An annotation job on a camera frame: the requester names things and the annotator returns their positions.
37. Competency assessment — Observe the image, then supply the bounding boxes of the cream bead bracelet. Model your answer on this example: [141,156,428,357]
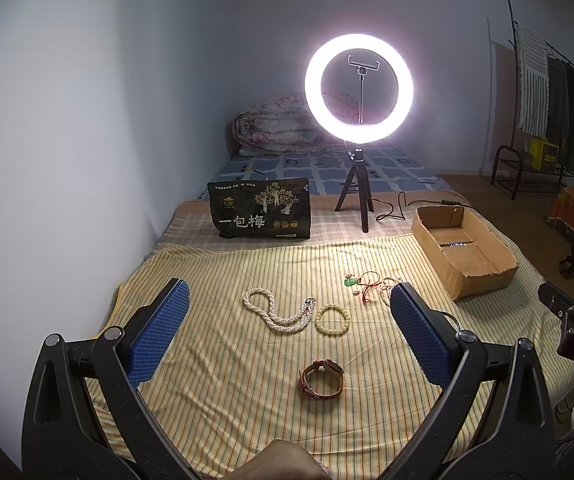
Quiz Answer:
[315,304,351,337]

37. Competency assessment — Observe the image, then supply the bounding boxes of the red cord jade charm bracelet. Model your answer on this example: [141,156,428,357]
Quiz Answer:
[343,268,402,307]

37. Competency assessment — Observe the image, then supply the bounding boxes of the white twisted pearl necklace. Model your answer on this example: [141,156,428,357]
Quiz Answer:
[241,287,317,335]

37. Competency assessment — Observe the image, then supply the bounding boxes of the person's hand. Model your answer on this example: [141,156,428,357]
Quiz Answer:
[226,440,330,480]

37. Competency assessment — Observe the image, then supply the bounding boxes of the cardboard box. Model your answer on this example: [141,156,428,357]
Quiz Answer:
[413,205,519,300]

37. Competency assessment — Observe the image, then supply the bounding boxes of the black clothes rack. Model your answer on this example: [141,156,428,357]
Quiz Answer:
[491,3,574,200]

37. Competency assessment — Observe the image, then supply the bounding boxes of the yellow box on rack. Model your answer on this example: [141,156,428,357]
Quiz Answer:
[529,136,559,172]

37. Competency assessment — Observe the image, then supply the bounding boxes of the yellow striped cloth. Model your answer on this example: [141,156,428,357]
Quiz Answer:
[86,233,574,480]

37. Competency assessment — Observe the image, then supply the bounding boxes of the plaid beige blanket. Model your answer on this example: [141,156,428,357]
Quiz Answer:
[161,199,468,261]

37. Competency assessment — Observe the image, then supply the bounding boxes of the dark hanging clothes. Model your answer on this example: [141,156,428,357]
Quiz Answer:
[546,58,574,172]

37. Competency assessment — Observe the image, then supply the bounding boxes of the blue patterned bedsheet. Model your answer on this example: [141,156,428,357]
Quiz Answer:
[215,143,450,195]

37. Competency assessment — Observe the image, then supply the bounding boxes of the white knit garment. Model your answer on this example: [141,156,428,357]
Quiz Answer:
[515,23,549,139]

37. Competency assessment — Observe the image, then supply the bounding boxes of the black mini tripod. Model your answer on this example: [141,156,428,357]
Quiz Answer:
[334,148,374,233]

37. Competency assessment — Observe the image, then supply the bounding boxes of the black snack bag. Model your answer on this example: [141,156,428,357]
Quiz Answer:
[208,178,312,240]

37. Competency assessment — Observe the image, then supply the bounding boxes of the phone holder clamp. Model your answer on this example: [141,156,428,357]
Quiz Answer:
[348,54,380,125]

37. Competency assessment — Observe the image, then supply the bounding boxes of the folded floral quilt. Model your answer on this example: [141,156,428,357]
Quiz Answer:
[232,93,342,154]

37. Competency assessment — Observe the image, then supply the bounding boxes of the black power cable with remote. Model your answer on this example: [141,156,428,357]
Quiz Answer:
[372,190,474,224]

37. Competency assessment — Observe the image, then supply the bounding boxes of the white ring light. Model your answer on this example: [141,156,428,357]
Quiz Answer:
[304,34,415,145]

